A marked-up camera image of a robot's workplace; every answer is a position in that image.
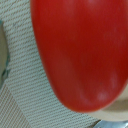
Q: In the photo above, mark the teal padded gripper finger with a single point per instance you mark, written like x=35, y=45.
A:
x=4, y=55

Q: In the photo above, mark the red toy tomato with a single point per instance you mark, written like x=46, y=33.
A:
x=83, y=46

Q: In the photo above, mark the woven beige placemat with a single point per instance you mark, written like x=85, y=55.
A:
x=26, y=98

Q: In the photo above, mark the round wooden plate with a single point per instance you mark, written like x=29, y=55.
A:
x=118, y=111

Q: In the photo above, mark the knife with wooden handle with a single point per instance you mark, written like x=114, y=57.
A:
x=108, y=124

